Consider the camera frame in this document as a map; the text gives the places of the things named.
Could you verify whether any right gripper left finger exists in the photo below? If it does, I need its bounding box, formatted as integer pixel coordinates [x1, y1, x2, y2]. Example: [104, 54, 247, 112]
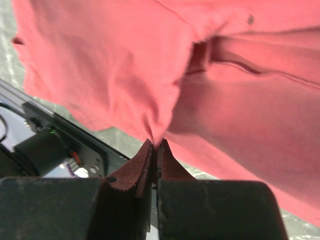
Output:
[0, 141, 153, 240]

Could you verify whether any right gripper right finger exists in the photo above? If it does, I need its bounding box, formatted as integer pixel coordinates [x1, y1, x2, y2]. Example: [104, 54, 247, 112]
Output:
[156, 140, 288, 240]

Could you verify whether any salmon pink t shirt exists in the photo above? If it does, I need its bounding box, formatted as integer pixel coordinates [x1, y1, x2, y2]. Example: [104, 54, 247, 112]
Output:
[12, 0, 320, 226]

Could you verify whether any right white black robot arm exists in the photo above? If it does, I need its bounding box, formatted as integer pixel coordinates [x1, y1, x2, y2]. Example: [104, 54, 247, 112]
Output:
[0, 102, 288, 240]

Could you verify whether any aluminium rail frame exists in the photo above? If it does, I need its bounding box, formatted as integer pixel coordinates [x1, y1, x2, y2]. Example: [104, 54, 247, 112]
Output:
[0, 80, 129, 177]

